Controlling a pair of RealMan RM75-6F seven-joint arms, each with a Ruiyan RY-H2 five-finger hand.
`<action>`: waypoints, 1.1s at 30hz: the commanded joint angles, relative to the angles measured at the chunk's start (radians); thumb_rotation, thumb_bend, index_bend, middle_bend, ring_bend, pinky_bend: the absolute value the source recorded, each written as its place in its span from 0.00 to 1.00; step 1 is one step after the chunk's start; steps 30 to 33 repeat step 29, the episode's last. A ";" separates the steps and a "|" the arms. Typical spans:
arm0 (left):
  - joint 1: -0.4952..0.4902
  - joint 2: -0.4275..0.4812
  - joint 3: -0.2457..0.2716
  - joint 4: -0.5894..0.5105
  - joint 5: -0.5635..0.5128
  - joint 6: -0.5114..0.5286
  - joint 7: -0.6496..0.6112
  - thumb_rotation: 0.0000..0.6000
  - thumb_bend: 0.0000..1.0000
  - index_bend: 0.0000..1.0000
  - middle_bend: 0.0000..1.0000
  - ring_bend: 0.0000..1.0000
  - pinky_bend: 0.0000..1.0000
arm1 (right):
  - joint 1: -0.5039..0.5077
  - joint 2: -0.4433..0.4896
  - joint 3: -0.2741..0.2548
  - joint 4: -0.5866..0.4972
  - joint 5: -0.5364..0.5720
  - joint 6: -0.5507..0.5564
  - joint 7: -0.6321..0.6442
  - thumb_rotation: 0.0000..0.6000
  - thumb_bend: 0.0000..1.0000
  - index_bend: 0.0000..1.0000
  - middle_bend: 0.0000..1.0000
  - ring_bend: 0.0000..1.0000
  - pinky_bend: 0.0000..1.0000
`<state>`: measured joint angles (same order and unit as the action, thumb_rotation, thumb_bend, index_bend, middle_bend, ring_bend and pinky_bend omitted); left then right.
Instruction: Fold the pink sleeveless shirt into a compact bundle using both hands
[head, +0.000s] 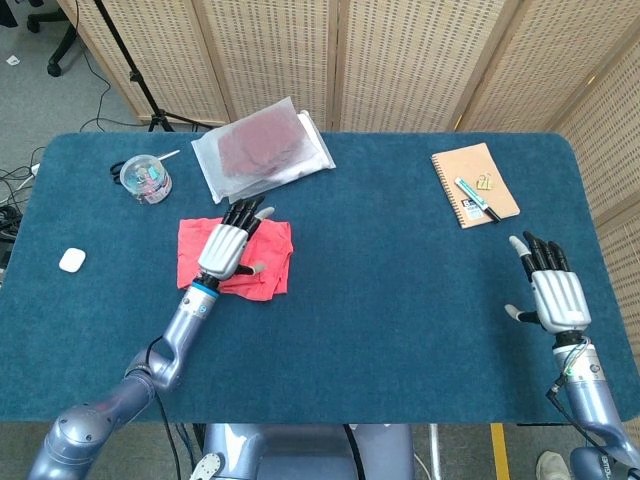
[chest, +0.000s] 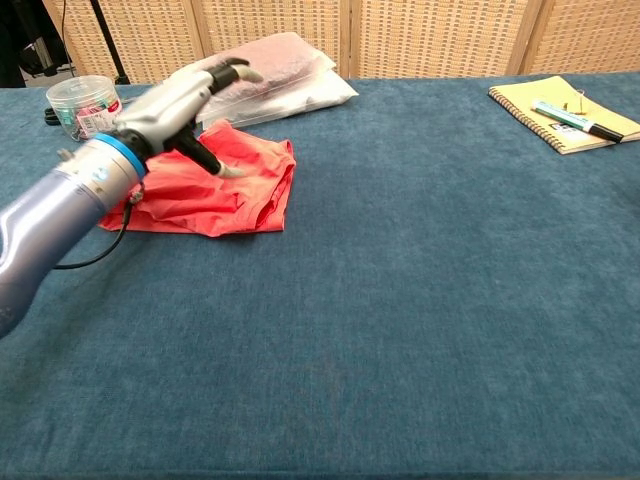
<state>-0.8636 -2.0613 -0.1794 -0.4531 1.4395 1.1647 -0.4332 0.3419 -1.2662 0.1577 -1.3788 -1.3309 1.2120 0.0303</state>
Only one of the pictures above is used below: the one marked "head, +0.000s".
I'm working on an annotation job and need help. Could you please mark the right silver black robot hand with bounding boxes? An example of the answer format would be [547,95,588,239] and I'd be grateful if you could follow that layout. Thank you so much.
[504,230,593,335]

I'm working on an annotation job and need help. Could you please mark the metal table leg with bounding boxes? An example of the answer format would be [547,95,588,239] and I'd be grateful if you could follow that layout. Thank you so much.
[428,424,444,480]

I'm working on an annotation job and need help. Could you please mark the clear jar of coloured clips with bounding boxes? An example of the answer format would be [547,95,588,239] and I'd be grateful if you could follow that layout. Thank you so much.
[119,153,173,205]

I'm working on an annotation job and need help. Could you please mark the white bagged garment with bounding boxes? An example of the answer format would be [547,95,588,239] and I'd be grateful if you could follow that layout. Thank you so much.
[227,110,336,205]

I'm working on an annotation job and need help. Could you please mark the red t-shirt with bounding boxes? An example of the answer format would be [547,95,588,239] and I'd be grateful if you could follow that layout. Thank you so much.
[176,217,295,302]

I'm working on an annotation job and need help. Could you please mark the black tripod stand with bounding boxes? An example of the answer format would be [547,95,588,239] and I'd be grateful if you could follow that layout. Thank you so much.
[92,0,214,134]

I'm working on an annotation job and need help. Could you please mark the bundle of floor cables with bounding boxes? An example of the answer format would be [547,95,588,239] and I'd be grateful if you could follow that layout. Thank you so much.
[0,144,41,271]

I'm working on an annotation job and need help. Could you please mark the blue-grey robot torso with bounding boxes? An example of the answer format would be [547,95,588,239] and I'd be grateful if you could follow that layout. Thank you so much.
[189,423,416,480]

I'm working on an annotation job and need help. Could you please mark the kraft spiral notebook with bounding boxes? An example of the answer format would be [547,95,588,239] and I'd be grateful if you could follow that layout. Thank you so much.
[431,142,521,231]

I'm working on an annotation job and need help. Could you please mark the blue carpet table cover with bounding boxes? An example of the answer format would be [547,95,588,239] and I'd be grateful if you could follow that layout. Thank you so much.
[0,131,640,426]

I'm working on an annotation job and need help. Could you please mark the beige shoe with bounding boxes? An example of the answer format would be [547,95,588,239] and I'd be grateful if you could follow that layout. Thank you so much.
[535,451,571,480]

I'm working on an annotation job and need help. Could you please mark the black floor cable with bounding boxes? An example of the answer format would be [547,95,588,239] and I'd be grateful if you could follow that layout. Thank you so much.
[78,47,151,132]

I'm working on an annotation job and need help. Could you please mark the white earbuds case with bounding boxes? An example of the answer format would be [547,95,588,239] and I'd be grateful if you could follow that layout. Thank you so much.
[58,247,87,273]

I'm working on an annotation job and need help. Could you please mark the translucent bag with dark garment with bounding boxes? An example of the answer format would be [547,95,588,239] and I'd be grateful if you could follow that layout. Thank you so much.
[190,95,324,205]

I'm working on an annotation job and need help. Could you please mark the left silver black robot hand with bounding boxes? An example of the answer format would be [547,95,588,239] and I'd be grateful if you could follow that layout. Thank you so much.
[197,197,276,281]

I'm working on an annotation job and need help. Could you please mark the black office chair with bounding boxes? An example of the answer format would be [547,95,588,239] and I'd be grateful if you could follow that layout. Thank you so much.
[27,0,79,77]

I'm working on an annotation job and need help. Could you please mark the green and white marker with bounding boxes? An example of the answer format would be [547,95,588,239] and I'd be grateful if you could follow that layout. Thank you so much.
[454,176,502,224]

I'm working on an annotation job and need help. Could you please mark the wicker folding screen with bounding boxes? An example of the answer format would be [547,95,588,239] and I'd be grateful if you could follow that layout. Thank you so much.
[57,0,640,466]

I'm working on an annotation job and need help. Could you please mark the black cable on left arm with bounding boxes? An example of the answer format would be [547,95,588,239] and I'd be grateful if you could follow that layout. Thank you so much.
[144,335,184,480]

